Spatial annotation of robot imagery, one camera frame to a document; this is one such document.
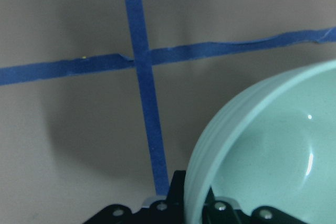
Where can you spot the green bowl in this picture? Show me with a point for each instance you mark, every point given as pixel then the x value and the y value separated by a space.
pixel 271 145

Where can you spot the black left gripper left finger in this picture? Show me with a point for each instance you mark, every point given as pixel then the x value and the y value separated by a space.
pixel 159 209

